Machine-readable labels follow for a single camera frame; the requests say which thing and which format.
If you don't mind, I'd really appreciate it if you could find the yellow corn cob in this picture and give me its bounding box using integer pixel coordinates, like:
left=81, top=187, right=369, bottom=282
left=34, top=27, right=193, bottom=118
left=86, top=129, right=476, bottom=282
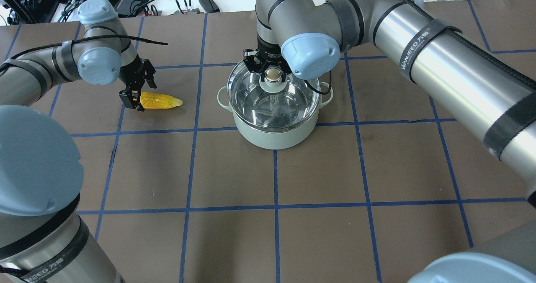
left=140, top=92, right=183, bottom=109

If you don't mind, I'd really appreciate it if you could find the glass pot lid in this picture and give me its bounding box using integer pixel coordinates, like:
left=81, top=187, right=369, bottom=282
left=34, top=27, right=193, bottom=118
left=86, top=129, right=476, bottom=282
left=224, top=62, right=322, bottom=133

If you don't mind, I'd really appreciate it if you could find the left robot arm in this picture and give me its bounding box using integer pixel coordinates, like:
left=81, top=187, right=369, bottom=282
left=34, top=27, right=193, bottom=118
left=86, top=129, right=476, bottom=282
left=1, top=0, right=155, bottom=283

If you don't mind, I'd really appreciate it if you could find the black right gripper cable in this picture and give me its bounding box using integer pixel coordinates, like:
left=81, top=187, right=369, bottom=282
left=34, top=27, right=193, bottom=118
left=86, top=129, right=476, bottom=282
left=310, top=69, right=333, bottom=95

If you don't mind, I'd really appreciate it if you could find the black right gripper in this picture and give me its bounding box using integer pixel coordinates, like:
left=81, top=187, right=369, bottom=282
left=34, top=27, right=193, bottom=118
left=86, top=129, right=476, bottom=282
left=244, top=40, right=292, bottom=82

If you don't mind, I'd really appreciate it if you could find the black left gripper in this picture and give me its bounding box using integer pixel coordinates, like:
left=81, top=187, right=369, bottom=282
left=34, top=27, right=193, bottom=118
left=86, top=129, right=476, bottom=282
left=119, top=54, right=157, bottom=112

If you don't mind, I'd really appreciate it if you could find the black braided left cable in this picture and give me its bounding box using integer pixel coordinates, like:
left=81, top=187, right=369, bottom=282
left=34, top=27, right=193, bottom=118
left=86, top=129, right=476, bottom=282
left=0, top=34, right=169, bottom=72

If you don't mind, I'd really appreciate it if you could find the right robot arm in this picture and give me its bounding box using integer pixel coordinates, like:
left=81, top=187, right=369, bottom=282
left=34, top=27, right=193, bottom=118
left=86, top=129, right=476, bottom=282
left=244, top=0, right=535, bottom=206

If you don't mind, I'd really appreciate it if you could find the pale green electric pot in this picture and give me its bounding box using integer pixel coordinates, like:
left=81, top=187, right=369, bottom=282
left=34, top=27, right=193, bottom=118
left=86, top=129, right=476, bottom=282
left=216, top=62, right=334, bottom=150

